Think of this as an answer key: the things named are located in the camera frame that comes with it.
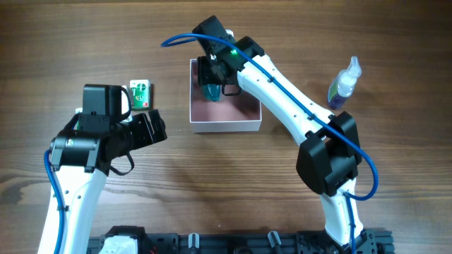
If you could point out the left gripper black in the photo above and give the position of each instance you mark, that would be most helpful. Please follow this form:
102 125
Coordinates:
144 128

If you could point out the teal liquid bottle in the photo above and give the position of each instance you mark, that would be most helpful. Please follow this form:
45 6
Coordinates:
212 92

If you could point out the green white small carton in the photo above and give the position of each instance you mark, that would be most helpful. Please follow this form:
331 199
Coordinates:
141 91

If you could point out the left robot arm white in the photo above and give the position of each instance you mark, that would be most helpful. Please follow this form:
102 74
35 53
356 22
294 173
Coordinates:
78 163

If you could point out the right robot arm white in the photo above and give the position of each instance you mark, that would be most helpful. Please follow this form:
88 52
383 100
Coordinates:
329 151

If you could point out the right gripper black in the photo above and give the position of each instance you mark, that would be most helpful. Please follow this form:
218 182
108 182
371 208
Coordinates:
213 77

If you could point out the black mounting rail base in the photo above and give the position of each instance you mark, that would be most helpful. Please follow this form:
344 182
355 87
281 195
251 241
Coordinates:
302 242

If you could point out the clear purple soap bottle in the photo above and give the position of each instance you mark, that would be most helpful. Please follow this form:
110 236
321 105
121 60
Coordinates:
344 84

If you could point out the white cardboard box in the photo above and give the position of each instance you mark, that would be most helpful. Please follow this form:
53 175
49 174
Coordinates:
240 113

